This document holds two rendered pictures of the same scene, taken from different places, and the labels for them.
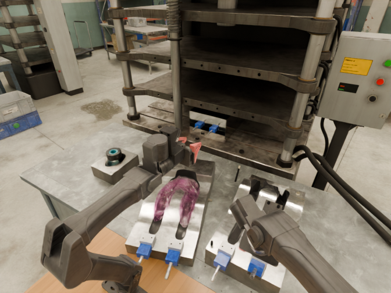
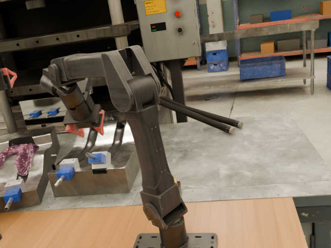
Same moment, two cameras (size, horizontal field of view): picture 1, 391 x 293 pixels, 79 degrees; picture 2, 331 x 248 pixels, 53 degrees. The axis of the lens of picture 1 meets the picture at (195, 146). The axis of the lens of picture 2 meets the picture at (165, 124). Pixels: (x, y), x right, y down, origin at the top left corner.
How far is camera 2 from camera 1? 0.66 m
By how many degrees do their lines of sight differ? 23
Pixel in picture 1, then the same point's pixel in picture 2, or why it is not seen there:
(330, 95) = (148, 38)
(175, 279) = (21, 217)
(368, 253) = (212, 142)
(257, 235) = (52, 66)
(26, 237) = not seen: outside the picture
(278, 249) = (67, 64)
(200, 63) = (15, 43)
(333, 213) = (182, 132)
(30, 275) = not seen: outside the picture
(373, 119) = (189, 48)
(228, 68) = (46, 39)
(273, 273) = (117, 163)
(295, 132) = not seen: hidden behind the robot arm
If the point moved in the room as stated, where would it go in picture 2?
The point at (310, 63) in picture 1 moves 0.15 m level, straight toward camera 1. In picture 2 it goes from (114, 8) to (108, 8)
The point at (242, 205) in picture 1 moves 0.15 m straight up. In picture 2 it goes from (46, 70) to (31, 13)
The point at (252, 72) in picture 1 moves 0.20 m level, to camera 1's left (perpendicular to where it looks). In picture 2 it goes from (70, 36) to (30, 42)
